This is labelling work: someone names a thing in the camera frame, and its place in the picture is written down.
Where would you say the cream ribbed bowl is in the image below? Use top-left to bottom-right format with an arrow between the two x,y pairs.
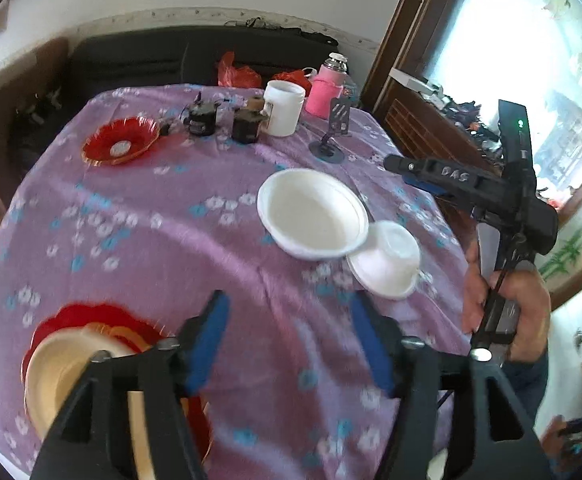
23,328 -> 193,480

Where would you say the large red wedding plate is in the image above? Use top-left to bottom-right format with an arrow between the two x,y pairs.
19,301 -> 215,466

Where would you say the large white bowl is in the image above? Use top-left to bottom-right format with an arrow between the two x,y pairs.
256,168 -> 369,261

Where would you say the person's right hand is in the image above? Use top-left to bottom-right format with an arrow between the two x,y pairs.
461,240 -> 551,363

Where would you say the wooden cabinet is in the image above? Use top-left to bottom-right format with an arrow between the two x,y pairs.
372,77 -> 500,174

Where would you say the small white bowl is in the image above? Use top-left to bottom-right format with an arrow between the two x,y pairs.
346,220 -> 421,300

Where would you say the black phone stand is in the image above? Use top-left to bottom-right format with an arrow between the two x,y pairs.
308,98 -> 351,165

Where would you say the pink sleeved bottle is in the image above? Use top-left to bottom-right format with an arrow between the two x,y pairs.
305,52 -> 349,119

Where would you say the white plastic jar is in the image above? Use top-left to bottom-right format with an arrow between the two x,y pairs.
263,80 -> 305,138

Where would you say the black motor right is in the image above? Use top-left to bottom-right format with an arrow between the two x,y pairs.
231,96 -> 268,144

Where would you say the black motor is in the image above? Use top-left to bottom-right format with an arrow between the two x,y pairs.
183,92 -> 219,138
231,96 -> 268,144

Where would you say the purple floral tablecloth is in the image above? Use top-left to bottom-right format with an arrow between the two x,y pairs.
0,84 -> 468,479

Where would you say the red plastic bag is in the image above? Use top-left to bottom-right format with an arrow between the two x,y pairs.
217,51 -> 312,92

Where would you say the black motor left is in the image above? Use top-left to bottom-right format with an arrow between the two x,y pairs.
183,92 -> 219,138

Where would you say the small red glass plate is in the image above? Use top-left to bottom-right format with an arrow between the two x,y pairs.
81,117 -> 160,167

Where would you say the black sofa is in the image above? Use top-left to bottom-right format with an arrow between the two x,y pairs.
64,26 -> 339,102

